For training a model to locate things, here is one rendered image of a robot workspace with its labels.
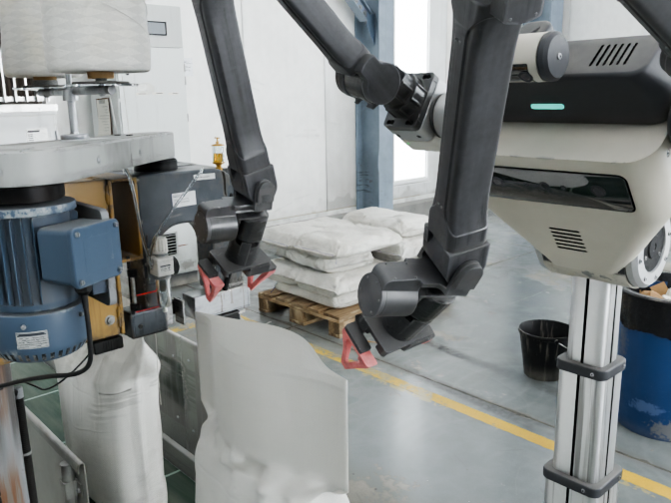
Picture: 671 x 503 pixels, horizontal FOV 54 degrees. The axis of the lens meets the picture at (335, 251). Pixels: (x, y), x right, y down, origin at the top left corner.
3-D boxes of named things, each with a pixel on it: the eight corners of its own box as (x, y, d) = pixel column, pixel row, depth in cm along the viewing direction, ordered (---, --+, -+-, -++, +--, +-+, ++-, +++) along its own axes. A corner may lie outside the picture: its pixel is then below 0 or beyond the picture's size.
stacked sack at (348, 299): (381, 298, 443) (381, 281, 440) (334, 313, 414) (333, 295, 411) (317, 279, 490) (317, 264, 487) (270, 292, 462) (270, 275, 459)
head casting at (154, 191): (246, 284, 150) (239, 155, 144) (147, 309, 134) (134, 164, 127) (180, 262, 172) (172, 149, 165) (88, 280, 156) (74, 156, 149)
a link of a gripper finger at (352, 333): (321, 350, 98) (349, 319, 91) (355, 336, 102) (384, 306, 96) (343, 389, 96) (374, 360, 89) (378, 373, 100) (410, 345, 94)
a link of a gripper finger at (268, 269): (220, 282, 131) (230, 247, 125) (250, 274, 135) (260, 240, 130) (238, 305, 127) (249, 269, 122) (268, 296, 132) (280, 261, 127)
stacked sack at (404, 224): (440, 233, 482) (440, 213, 479) (400, 243, 454) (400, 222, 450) (374, 222, 530) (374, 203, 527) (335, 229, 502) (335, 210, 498)
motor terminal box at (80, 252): (127, 287, 105) (121, 217, 103) (81, 306, 96) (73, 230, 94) (87, 283, 109) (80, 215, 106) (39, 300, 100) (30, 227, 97)
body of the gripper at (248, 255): (207, 257, 123) (214, 227, 118) (251, 248, 129) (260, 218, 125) (225, 279, 119) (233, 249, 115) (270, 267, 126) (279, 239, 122)
